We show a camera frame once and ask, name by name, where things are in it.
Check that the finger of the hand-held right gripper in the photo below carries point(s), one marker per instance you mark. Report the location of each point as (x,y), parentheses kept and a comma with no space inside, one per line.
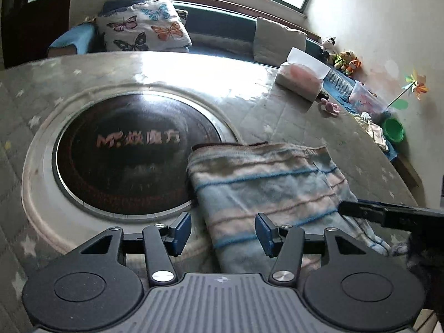
(399,216)

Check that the small pink toy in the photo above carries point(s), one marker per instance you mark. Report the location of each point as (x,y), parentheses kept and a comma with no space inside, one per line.
(329,107)

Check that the light blue cushion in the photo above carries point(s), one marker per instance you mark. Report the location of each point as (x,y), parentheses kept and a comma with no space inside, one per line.
(73,38)

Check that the blue striped towel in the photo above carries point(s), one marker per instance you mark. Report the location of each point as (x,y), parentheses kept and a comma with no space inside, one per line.
(263,187)

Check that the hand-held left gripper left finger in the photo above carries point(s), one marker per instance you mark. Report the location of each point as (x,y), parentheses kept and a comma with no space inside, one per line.
(182,232)

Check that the round built-in induction cooker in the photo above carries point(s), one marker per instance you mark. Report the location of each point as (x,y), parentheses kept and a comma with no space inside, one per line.
(131,145)

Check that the white tissue pack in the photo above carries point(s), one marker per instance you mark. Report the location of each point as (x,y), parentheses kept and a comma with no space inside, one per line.
(298,76)

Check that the colourful pinwheel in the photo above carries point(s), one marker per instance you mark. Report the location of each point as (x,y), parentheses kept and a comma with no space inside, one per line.
(414,85)

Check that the clear plastic storage box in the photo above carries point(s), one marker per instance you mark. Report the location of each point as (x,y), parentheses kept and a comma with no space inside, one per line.
(366,99)

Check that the grey pillow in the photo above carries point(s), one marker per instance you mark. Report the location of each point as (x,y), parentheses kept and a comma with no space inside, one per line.
(277,41)

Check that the white cloth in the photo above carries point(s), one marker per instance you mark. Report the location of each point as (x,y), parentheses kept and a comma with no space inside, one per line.
(376,131)

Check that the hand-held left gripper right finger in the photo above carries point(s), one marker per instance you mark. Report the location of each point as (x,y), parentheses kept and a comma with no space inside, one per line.
(263,234)

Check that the butterfly print pillow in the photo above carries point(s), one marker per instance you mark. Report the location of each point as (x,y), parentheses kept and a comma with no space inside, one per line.
(145,24)

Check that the brown plush toy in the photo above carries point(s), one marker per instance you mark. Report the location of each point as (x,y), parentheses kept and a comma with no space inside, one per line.
(343,60)

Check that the dark wooden door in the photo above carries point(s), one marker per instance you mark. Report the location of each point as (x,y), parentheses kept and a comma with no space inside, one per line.
(34,24)

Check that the green bowl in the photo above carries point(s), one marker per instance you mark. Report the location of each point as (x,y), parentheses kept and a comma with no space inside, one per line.
(394,130)

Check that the orange plush toy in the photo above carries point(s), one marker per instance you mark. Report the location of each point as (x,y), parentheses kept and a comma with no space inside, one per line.
(353,67)

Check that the dark blue sofa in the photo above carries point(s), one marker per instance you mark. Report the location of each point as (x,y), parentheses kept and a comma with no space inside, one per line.
(215,24)

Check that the grey quilted star table cover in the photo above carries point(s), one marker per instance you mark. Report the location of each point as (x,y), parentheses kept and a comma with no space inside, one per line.
(364,159)

